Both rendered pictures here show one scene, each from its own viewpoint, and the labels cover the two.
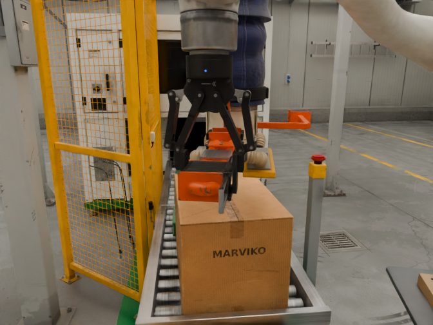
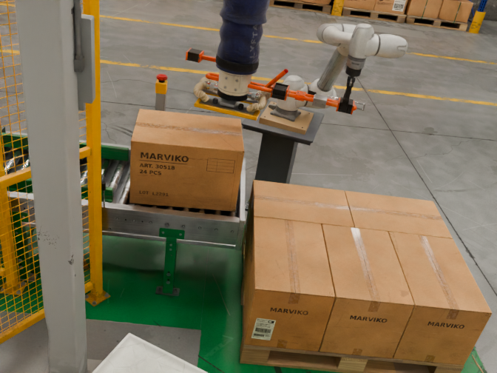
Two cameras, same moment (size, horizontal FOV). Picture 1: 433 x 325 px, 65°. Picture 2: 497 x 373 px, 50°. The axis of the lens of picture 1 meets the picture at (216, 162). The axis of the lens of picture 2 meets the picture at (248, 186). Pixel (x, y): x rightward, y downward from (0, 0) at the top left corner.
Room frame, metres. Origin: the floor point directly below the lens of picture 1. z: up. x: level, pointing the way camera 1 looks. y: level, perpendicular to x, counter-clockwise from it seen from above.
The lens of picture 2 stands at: (0.98, 2.61, 2.30)
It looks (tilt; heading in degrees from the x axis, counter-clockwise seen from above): 32 degrees down; 270
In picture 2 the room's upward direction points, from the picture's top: 9 degrees clockwise
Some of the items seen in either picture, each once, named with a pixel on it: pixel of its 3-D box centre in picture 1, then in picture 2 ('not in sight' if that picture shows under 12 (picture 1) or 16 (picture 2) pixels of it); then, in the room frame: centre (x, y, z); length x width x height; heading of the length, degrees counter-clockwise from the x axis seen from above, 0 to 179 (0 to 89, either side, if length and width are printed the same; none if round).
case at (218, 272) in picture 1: (223, 234); (186, 159); (1.37, -0.03, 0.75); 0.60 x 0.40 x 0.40; 9
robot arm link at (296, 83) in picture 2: not in sight; (292, 92); (0.80, -0.83, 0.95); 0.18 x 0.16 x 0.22; 13
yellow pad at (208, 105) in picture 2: not in sight; (227, 106); (1.17, 0.04, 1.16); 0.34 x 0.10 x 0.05; 173
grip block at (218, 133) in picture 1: (225, 140); (279, 91); (0.91, -0.02, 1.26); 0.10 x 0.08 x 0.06; 83
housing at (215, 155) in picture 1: (216, 162); (319, 101); (0.70, 0.00, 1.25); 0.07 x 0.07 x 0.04; 83
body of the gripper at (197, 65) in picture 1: (209, 83); (352, 75); (0.57, 0.01, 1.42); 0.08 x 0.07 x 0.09; 82
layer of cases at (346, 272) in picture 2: not in sight; (349, 264); (0.33, 0.17, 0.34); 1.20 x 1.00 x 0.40; 5
